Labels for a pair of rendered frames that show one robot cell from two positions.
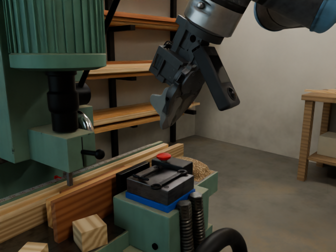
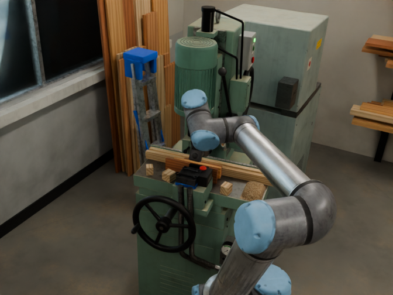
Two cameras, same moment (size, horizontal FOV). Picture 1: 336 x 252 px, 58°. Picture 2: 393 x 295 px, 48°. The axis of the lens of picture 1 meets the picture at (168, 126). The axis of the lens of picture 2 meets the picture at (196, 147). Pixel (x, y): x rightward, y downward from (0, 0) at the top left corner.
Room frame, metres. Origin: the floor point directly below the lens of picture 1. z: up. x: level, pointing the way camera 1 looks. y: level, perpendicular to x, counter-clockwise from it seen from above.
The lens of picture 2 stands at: (0.07, -1.50, 2.01)
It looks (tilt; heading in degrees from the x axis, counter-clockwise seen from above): 29 degrees down; 72
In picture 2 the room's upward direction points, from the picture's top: 3 degrees clockwise
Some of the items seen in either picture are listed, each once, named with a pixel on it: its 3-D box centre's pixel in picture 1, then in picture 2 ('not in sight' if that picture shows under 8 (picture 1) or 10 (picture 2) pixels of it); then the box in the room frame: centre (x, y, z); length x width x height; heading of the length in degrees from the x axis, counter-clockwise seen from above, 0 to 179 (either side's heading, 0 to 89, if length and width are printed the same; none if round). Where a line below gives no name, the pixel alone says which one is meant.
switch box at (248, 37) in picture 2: not in sight; (246, 50); (0.91, 0.39, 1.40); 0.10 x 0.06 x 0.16; 54
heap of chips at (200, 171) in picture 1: (185, 164); (254, 188); (0.81, -0.05, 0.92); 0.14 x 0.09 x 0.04; 54
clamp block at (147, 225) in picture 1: (162, 213); (192, 189); (0.55, 0.01, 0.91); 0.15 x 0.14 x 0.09; 144
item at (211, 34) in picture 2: not in sight; (207, 27); (0.69, 0.32, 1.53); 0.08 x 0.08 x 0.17; 54
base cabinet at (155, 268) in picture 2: not in sight; (195, 239); (0.68, 0.31, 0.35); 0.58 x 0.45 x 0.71; 54
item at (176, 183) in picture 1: (165, 178); (194, 175); (0.56, 0.01, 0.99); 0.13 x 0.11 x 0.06; 144
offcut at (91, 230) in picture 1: (89, 232); (168, 175); (0.48, 0.14, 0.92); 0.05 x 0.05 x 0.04; 36
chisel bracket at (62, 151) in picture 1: (62, 149); (194, 142); (0.62, 0.22, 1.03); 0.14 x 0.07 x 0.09; 54
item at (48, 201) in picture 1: (95, 192); (196, 167); (0.62, 0.16, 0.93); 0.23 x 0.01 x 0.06; 144
